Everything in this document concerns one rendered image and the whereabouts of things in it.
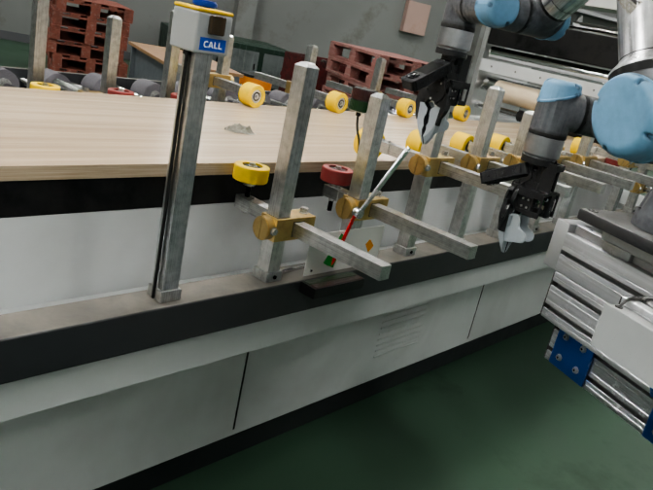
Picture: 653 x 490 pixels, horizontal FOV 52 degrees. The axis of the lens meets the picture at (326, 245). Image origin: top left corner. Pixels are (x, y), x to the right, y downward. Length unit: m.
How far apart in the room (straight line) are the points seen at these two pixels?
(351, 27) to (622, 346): 11.42
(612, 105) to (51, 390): 1.00
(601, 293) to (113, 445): 1.13
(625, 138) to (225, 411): 1.28
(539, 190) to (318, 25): 10.73
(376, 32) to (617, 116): 11.50
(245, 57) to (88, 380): 8.63
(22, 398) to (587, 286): 0.97
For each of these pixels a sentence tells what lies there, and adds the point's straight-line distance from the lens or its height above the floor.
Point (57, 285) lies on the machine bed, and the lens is 1.42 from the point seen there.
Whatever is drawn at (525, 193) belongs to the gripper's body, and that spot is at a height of 1.00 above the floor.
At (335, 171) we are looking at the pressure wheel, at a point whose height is 0.90.
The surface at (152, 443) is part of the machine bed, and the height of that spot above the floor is 0.17.
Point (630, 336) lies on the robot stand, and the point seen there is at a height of 0.92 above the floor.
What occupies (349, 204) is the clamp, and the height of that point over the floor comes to 0.86.
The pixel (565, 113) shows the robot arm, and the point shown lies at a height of 1.17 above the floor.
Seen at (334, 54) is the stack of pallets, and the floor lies 0.87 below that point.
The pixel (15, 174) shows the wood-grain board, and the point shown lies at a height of 0.88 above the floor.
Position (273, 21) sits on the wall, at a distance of 11.76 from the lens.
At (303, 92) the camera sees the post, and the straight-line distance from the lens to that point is 1.33.
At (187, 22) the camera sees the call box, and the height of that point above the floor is 1.19.
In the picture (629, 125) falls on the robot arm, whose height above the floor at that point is 1.19.
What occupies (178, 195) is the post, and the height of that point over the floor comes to 0.90.
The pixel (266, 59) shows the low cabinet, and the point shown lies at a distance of 9.83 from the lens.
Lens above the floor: 1.24
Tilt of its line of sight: 18 degrees down
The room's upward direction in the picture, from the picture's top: 12 degrees clockwise
